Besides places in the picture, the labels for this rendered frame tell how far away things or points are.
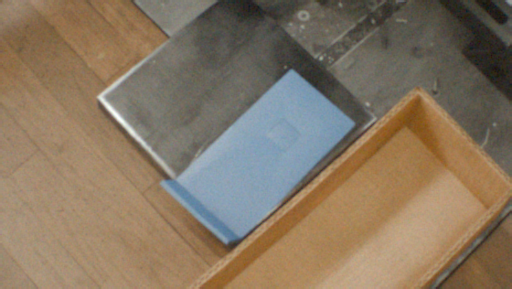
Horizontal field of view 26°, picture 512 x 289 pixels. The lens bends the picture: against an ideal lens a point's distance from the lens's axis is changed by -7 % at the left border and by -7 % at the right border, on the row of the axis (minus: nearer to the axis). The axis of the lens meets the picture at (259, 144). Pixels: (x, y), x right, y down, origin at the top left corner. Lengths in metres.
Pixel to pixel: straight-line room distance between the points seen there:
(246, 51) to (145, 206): 0.15
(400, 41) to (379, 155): 0.11
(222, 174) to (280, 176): 0.04
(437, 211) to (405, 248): 0.04
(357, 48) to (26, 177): 0.31
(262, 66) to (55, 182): 0.20
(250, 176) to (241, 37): 0.13
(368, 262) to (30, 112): 0.31
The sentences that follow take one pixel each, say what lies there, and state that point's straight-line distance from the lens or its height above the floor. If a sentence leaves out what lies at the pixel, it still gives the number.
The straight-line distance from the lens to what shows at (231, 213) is 0.93.
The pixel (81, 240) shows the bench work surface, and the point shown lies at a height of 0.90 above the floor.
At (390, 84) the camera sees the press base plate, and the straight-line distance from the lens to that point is 1.01.
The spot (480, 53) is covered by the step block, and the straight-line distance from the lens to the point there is 1.02.
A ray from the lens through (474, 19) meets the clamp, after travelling 0.99.
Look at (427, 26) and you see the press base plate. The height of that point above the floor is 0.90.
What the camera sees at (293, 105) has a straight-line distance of 0.97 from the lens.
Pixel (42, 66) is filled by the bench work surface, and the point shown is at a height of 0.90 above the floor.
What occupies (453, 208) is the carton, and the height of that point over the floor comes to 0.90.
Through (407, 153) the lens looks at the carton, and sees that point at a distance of 0.99.
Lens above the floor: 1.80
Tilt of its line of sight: 67 degrees down
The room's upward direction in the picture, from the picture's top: 9 degrees clockwise
